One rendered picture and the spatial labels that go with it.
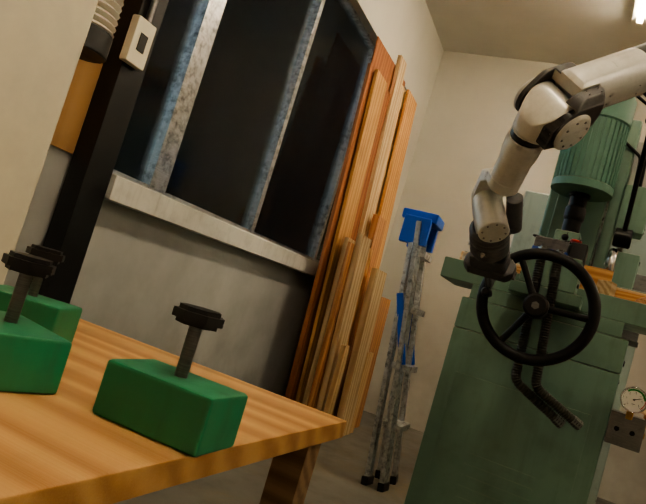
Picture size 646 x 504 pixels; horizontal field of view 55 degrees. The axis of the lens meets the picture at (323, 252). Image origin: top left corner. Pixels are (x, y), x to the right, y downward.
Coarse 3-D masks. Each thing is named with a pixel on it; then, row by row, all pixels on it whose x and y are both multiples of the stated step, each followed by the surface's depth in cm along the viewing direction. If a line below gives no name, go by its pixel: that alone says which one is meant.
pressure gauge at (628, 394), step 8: (624, 392) 150; (632, 392) 149; (640, 392) 148; (624, 400) 149; (632, 400) 149; (640, 400) 148; (624, 408) 149; (632, 408) 148; (640, 408) 148; (632, 416) 150
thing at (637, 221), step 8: (624, 192) 195; (640, 192) 193; (624, 200) 194; (640, 200) 193; (624, 208) 194; (640, 208) 192; (624, 216) 194; (632, 216) 193; (640, 216) 192; (616, 224) 194; (632, 224) 192; (640, 224) 191; (640, 232) 191
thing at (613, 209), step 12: (636, 120) 199; (636, 132) 198; (636, 144) 197; (624, 156) 198; (624, 168) 197; (624, 180) 196; (552, 192) 205; (552, 204) 204; (612, 204) 197; (612, 216) 196; (540, 228) 204; (612, 228) 195; (600, 240) 196; (612, 240) 204; (600, 252) 195; (600, 264) 195
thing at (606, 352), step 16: (464, 304) 175; (464, 320) 174; (496, 320) 171; (512, 320) 169; (512, 336) 168; (560, 336) 163; (576, 336) 162; (608, 336) 159; (592, 352) 160; (608, 352) 158; (624, 352) 157; (608, 368) 157
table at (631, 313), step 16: (448, 272) 179; (464, 272) 177; (496, 288) 172; (512, 288) 161; (544, 288) 158; (560, 304) 160; (576, 304) 155; (608, 304) 160; (624, 304) 159; (640, 304) 157; (624, 320) 158; (640, 320) 157
